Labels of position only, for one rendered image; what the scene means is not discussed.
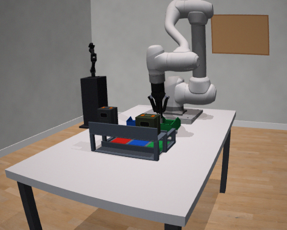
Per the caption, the blue bin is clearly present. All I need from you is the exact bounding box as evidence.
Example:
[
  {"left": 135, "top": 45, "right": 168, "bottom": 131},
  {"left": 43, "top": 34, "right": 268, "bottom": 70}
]
[{"left": 126, "top": 116, "right": 136, "bottom": 126}]

